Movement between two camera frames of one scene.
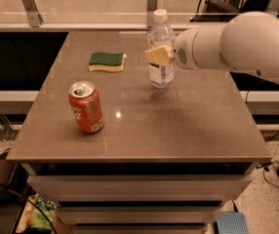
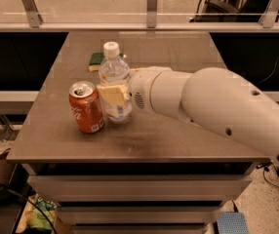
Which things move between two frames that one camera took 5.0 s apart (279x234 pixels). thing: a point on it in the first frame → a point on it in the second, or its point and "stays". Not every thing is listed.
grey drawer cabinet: x=119 y=156 stays
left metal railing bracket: x=35 y=19 stays
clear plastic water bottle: x=161 y=35 → x=114 y=85
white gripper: x=182 y=50 → x=140 y=88
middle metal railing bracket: x=152 y=4 stays
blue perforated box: x=232 y=222 stays
